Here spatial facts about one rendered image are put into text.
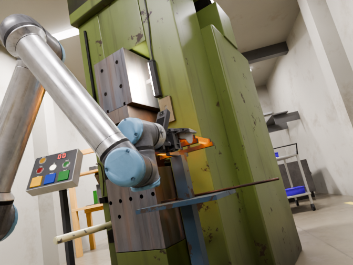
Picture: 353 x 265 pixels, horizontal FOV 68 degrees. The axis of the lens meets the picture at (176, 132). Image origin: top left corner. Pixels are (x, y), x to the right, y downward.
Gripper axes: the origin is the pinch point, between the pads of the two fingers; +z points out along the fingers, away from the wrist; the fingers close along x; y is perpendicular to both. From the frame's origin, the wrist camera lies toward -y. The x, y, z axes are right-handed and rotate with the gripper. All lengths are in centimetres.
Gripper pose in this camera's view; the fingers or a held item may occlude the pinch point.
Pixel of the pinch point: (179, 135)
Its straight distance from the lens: 110.3
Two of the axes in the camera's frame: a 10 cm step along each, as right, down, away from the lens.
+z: 4.6, 1.0, 8.8
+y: 2.0, 9.6, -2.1
